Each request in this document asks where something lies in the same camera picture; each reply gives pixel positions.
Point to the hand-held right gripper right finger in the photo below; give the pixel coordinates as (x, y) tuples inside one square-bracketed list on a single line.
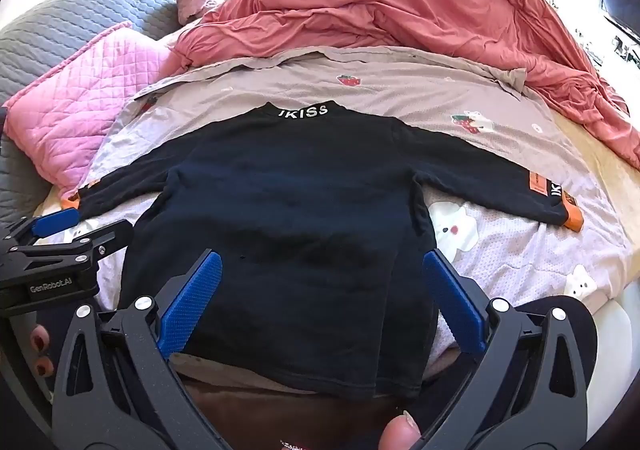
[(452, 300)]

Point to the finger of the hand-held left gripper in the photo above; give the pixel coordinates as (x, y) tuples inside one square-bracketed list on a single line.
[(55, 222), (107, 235)]

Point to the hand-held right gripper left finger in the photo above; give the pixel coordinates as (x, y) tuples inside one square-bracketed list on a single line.
[(192, 300)]

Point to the black t-shirt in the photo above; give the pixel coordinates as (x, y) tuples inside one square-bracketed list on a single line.
[(300, 230)]

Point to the person's left hand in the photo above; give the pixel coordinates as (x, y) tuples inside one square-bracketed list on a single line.
[(41, 352)]

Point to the person's right hand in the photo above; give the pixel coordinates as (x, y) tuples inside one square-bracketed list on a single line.
[(400, 432)]

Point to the pink quilted blanket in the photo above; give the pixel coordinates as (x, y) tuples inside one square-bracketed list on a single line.
[(85, 100)]

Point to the cream bed sheet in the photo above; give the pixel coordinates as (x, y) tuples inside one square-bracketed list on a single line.
[(605, 165)]

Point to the grey quilted cover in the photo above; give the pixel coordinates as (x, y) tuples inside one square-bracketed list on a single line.
[(60, 15)]

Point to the printed blanket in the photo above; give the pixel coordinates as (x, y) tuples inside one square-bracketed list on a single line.
[(400, 80)]

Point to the salmon duvet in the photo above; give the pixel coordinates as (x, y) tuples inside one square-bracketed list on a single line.
[(410, 5)]

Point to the black monitor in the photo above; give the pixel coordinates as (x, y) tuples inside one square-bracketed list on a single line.
[(620, 2)]

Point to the brown bed frame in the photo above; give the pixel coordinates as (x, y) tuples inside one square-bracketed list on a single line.
[(280, 415)]

